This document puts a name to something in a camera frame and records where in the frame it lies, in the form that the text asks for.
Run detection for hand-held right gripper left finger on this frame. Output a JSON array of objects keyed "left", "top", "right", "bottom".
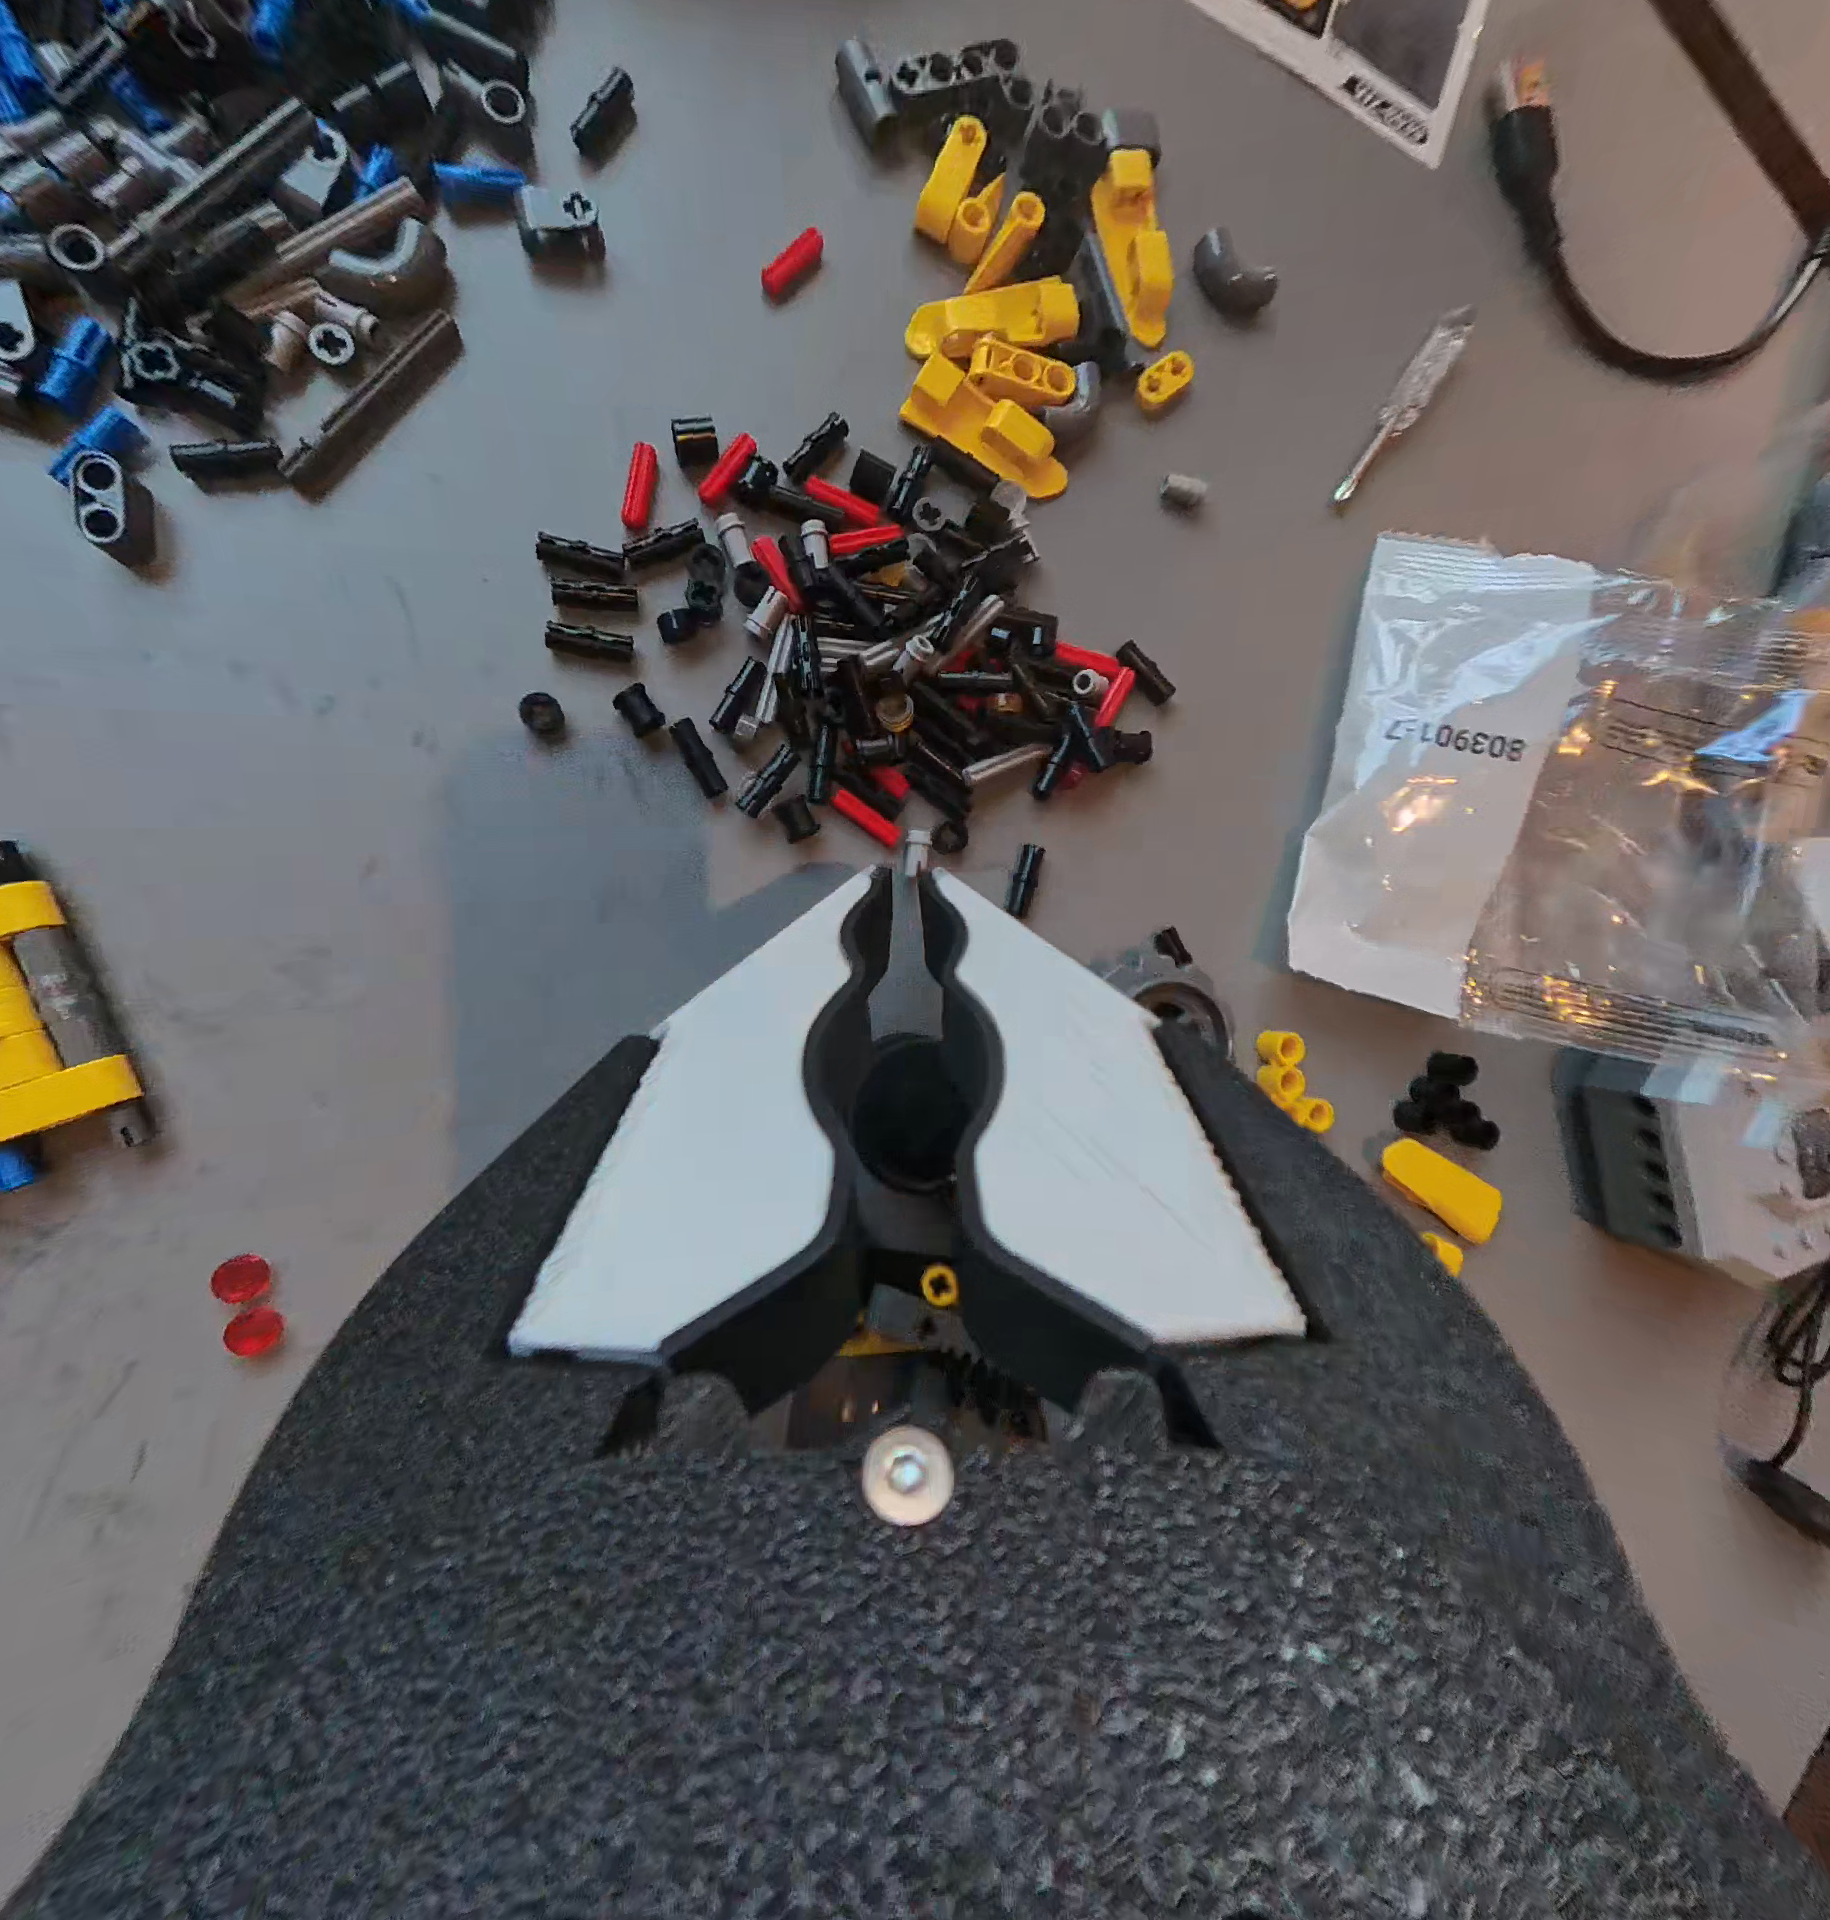
[{"left": 508, "top": 864, "right": 904, "bottom": 1415}]

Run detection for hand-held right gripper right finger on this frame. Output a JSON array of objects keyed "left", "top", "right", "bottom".
[{"left": 919, "top": 868, "right": 1310, "bottom": 1410}]

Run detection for clear bag of black parts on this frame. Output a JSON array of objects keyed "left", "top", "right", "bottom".
[{"left": 1288, "top": 531, "right": 1830, "bottom": 1052}]

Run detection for pile of black red pins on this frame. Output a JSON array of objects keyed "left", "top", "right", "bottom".
[{"left": 517, "top": 411, "right": 1178, "bottom": 919}]

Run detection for yellow grey brick assembly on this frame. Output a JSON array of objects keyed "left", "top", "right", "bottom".
[{"left": 0, "top": 841, "right": 158, "bottom": 1194}]

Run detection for grey desk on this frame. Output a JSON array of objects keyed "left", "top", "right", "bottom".
[{"left": 0, "top": 0, "right": 1830, "bottom": 1878}]

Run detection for small yellow pin connectors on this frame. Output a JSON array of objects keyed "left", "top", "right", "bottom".
[{"left": 1252, "top": 1027, "right": 1338, "bottom": 1133}]

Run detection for yellow curved panel piece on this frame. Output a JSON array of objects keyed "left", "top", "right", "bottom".
[{"left": 1378, "top": 1137, "right": 1505, "bottom": 1248}]

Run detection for grey motor block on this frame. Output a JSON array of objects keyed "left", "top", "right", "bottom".
[{"left": 1547, "top": 1042, "right": 1830, "bottom": 1293}]

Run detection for small clear screwdriver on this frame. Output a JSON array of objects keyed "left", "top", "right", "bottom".
[{"left": 1333, "top": 305, "right": 1479, "bottom": 510}]

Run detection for grey two-hole connector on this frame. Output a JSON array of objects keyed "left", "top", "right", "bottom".
[{"left": 67, "top": 457, "right": 158, "bottom": 571}]

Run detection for grey curved pipe piece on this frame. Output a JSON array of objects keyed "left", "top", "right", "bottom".
[
  {"left": 1191, "top": 225, "right": 1279, "bottom": 319},
  {"left": 322, "top": 222, "right": 452, "bottom": 316}
]

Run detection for yellow long curved piece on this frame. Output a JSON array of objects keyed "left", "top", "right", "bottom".
[{"left": 1092, "top": 148, "right": 1174, "bottom": 350}]

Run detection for blue pin connector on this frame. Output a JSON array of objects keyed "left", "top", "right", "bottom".
[{"left": 47, "top": 408, "right": 150, "bottom": 484}]

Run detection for grey pin-hole connector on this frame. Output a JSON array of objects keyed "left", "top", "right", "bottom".
[{"left": 515, "top": 185, "right": 609, "bottom": 262}]

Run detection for pile of small connector pieces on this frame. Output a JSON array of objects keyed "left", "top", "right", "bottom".
[{"left": 0, "top": 0, "right": 534, "bottom": 497}]

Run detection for black motor cable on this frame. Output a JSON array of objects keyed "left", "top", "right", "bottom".
[{"left": 1726, "top": 1221, "right": 1830, "bottom": 1569}]

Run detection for grey yellow handled scissors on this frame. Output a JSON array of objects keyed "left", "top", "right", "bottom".
[{"left": 1771, "top": 457, "right": 1830, "bottom": 603}]

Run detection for black cable with plug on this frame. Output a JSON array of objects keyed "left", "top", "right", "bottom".
[{"left": 1485, "top": 51, "right": 1830, "bottom": 378}]

